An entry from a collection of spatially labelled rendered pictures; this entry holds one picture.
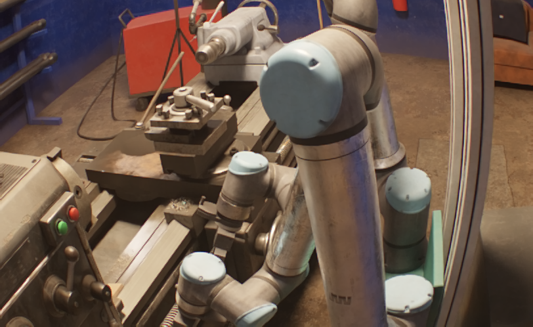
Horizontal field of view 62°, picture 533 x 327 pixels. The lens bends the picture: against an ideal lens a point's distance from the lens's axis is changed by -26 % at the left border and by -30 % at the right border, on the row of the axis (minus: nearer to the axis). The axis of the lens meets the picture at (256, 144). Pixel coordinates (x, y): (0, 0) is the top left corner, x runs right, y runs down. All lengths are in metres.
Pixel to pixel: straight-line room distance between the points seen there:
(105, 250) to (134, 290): 0.42
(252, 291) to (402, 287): 0.33
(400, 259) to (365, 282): 0.72
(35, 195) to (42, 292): 0.21
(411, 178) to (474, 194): 0.49
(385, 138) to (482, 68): 0.67
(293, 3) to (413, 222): 4.54
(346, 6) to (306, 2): 4.54
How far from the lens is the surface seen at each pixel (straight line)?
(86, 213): 1.47
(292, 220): 1.10
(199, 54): 2.35
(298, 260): 1.17
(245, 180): 1.54
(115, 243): 1.93
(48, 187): 1.13
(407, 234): 1.57
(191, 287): 1.20
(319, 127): 0.75
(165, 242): 1.68
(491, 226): 1.64
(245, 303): 1.16
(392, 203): 1.53
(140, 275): 1.56
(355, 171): 0.81
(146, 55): 4.77
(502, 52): 4.98
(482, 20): 0.98
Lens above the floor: 1.79
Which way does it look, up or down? 26 degrees down
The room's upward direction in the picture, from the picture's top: 7 degrees counter-clockwise
